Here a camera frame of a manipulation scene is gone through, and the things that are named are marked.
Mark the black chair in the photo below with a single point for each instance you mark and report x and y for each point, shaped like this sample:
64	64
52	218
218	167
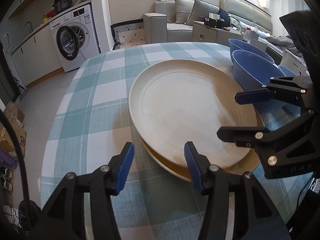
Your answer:
113	35

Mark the white cardboard box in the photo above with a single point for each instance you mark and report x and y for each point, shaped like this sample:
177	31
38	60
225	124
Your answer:
255	35

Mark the white washing machine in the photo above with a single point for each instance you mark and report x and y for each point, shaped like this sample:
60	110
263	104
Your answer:
82	35

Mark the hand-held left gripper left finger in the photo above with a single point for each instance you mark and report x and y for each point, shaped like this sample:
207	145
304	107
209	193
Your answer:
123	172

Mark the teal checkered tablecloth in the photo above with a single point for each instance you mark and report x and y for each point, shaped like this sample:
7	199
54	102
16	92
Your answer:
100	100

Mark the black box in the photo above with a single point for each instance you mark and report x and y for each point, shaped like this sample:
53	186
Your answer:
216	23

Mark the grey sofa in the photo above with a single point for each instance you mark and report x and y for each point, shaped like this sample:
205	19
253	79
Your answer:
157	27

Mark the black pressure cooker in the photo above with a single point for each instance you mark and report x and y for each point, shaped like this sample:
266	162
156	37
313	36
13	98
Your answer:
62	5

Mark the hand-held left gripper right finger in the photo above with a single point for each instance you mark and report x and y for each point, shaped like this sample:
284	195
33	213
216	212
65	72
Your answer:
192	167

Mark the beige dotted cushion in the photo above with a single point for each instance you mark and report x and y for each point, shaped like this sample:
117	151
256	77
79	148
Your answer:
132	38

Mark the black white chevron cushion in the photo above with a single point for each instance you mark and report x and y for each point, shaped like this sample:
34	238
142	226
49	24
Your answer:
127	27

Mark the cream plate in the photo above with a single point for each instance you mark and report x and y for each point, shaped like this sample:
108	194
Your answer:
180	110
172	170

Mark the yellow bottle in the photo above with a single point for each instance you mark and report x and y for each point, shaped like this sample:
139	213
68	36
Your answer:
45	18

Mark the red container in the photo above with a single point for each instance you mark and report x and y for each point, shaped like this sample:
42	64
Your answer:
51	14

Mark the light grey pillow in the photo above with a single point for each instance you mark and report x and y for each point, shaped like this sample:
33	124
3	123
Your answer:
181	11

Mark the light blue bowl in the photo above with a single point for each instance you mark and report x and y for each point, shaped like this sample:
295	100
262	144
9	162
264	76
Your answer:
287	71

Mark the brown cardboard sheet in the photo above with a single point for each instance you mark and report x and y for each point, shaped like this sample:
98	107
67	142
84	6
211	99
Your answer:
13	120

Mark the kitchen counter with cabinets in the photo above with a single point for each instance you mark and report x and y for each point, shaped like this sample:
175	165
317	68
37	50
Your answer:
37	55

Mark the small white box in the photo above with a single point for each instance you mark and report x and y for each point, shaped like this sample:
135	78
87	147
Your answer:
214	16

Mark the beige padded headboard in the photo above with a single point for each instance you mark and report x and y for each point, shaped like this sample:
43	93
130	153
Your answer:
250	12

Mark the dark kitchen faucet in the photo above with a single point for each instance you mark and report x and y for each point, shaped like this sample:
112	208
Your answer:
28	26

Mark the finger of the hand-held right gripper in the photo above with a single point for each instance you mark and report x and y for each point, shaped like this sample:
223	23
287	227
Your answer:
240	133
252	96

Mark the dark blue garment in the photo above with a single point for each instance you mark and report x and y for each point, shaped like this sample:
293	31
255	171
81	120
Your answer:
224	15

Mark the grey bedside cabinet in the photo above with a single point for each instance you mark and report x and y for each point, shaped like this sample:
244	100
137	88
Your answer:
212	35

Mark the clear water bottle red cap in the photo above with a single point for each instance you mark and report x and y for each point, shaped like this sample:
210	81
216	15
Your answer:
247	36

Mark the dark grey pillow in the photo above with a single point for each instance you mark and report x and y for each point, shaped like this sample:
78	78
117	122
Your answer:
202	10

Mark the dark blue bowl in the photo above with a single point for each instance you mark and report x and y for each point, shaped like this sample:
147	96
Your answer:
250	70
252	52

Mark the group of assorted shoes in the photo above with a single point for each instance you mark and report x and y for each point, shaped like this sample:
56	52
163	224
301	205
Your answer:
6	180

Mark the grey duvet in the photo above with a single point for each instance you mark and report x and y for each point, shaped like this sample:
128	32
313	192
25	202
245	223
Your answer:
281	41

